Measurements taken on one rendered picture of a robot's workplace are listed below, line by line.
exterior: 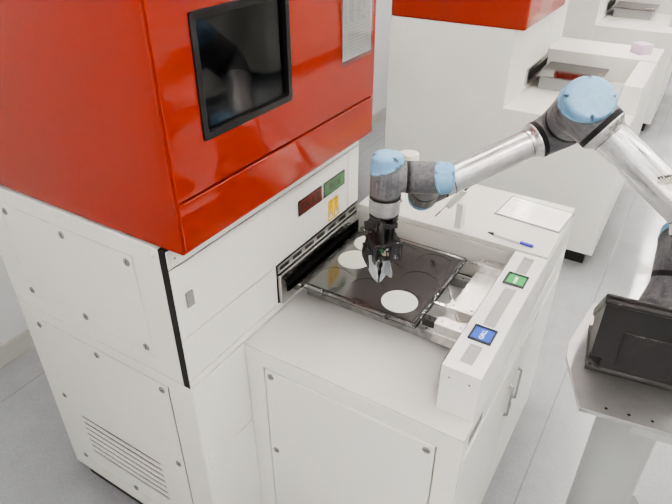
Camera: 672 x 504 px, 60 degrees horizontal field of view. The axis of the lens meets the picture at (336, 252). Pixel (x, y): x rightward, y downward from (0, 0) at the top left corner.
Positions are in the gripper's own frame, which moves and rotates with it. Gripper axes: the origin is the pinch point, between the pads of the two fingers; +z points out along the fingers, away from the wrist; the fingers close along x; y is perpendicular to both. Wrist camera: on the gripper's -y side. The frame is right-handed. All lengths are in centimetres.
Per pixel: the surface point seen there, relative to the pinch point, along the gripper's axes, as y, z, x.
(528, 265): 0.4, 3.2, 44.3
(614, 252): -124, 97, 189
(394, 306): 2.4, 9.1, 4.4
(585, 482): 32, 61, 57
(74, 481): -35, 100, -101
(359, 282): -10.7, 9.2, -1.7
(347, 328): -1.1, 17.2, -7.6
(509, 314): 19.4, 3.1, 28.4
